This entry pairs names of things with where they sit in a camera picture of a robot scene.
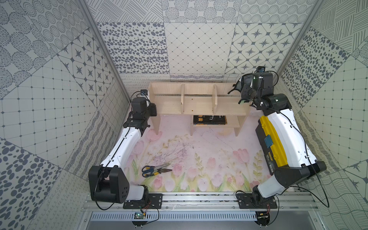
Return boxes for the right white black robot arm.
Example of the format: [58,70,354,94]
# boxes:
[233,71,327,205]

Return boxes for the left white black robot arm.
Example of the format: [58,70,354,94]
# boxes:
[88,96,157,204]

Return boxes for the light wooden bookshelf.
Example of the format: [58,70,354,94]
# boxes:
[148,82,251,136]

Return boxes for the black book on lower shelf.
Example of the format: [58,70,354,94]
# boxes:
[193,115,227,125]

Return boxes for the yellow black toolbox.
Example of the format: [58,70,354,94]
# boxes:
[255,116,288,175]

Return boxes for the pink floral table mat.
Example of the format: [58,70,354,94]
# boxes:
[123,109,270,192]

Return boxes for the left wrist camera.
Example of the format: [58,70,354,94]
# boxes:
[140,89,149,96]

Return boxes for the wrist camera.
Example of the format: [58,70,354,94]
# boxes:
[255,66,265,72]
[140,89,149,96]

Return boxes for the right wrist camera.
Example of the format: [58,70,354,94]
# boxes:
[255,66,265,72]

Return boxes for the blue handled scissors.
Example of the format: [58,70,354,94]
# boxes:
[142,163,172,178]

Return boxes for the aluminium mounting rail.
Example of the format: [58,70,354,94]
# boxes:
[81,192,318,212]

